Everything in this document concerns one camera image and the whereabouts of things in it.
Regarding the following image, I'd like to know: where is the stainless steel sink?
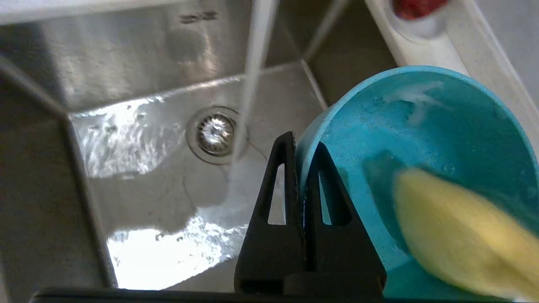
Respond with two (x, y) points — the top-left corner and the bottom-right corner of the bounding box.
(0, 0), (400, 292)

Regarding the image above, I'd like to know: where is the round metal sink drain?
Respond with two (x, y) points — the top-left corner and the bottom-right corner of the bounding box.
(185, 106), (249, 165)

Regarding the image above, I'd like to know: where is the white fruit dish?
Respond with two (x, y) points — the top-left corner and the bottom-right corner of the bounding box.
(381, 0), (455, 42)

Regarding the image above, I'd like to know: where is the blue bowl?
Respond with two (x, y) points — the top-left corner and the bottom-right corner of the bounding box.
(294, 65), (539, 301)

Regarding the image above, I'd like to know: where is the dark red apple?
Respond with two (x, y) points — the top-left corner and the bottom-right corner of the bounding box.
(392, 0), (449, 21)

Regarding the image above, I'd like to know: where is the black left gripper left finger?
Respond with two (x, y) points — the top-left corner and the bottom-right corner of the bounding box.
(234, 131), (306, 294)

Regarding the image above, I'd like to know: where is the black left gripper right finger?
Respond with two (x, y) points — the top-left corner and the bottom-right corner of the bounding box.
(302, 142), (387, 296)

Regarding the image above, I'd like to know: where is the green sponge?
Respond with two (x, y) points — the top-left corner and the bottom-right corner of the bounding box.
(393, 167), (539, 302)

